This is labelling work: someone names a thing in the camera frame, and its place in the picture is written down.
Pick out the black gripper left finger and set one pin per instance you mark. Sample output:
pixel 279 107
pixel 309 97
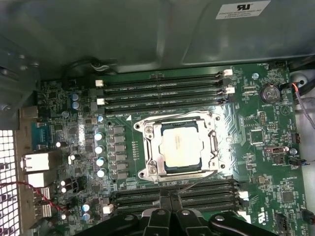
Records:
pixel 161 221

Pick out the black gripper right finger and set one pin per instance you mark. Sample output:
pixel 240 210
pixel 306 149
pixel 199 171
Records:
pixel 184 223

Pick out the metal locking lever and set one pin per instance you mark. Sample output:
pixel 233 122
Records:
pixel 184 178
pixel 182 115

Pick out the silver CPU plate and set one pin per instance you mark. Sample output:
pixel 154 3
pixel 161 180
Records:
pixel 182 147

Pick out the metal socket cover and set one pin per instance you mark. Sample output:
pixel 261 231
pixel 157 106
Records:
pixel 154 137

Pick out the black RAM slot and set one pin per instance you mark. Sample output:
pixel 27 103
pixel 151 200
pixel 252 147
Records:
pixel 160 88
pixel 209 183
pixel 160 79
pixel 160 97
pixel 160 106
pixel 209 204
pixel 209 194

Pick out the CPU socket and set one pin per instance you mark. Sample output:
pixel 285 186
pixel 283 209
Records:
pixel 152 169

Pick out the green motherboard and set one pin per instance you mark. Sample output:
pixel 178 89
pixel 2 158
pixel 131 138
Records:
pixel 246 172

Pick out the silver internal USB port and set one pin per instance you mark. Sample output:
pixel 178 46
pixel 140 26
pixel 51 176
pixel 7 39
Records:
pixel 276 152

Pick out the small silver finned heatsink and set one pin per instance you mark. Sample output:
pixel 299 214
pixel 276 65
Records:
pixel 45 204

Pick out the silver rear port block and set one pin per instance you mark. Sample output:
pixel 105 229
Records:
pixel 39 162

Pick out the black pin header connector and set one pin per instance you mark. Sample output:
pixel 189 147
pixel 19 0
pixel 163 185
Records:
pixel 297 138

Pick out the blue rear port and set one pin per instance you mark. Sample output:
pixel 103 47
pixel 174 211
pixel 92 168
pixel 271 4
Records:
pixel 41 135

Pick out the silver coin cell battery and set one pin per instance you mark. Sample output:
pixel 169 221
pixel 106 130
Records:
pixel 270 94

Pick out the black PC case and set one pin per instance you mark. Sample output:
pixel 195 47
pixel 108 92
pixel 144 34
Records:
pixel 98 32

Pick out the white label sticker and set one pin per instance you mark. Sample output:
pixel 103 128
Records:
pixel 242 9

